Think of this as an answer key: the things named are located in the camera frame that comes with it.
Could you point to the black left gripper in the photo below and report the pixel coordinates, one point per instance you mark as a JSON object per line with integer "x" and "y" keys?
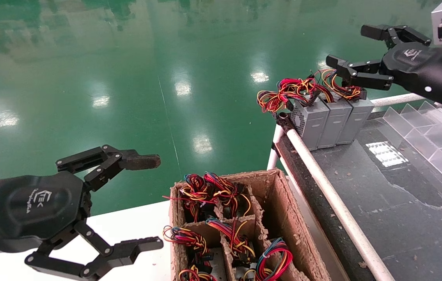
{"x": 37, "y": 203}

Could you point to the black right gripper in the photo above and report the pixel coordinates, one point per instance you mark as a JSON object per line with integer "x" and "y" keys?
{"x": 423, "y": 70}

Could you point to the black pipe connector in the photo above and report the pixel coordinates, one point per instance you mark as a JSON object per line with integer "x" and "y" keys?
{"x": 283, "y": 119}

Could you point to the clear acrylic divider tray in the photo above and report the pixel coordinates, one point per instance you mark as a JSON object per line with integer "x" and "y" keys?
{"x": 439, "y": 156}

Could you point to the brown cardboard box with dividers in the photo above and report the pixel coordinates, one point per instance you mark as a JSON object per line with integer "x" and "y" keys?
{"x": 283, "y": 210}

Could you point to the white frame leg pipe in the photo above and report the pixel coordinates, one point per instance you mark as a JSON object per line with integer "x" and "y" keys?
{"x": 273, "y": 160}

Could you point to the long white frame pipe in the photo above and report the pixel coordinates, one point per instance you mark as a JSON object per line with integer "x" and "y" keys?
{"x": 334, "y": 199}

